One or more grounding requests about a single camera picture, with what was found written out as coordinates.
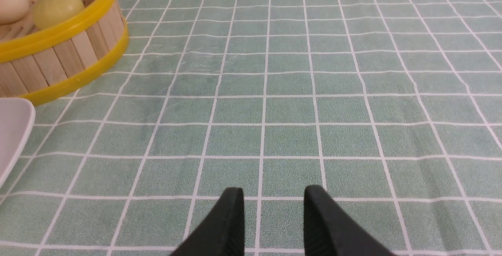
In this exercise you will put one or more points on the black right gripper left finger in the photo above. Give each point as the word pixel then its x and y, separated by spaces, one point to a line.
pixel 222 231

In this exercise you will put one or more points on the green checkered tablecloth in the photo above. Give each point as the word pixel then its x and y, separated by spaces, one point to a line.
pixel 394 106

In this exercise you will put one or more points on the yellow-rimmed bamboo steamer basket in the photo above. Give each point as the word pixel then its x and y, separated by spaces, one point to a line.
pixel 43 65

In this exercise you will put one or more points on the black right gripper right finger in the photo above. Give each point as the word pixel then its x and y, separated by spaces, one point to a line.
pixel 330 231

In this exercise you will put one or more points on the white steamed bun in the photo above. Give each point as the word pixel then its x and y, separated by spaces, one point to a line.
pixel 13 10

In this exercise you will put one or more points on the white square plate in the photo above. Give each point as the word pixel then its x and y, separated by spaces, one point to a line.
pixel 17 117

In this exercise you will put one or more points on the yellow steamed bun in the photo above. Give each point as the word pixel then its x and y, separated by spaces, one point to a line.
pixel 48 13

